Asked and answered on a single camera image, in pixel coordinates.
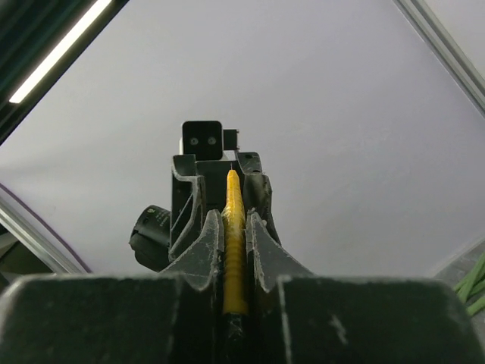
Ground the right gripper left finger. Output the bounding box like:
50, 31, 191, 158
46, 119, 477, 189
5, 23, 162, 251
0, 207, 225, 364

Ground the green long beans bundle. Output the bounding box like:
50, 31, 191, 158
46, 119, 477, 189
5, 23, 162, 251
453, 253, 484, 317

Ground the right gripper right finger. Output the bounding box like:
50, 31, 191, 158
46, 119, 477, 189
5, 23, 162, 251
244, 207, 485, 364

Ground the yellow utility knife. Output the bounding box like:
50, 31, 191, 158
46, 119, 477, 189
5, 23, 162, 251
222, 169, 249, 363

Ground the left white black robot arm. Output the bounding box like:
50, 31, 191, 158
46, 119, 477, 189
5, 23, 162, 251
129, 152, 280, 272

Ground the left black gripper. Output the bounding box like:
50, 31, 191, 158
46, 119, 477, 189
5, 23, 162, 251
168, 151, 276, 262

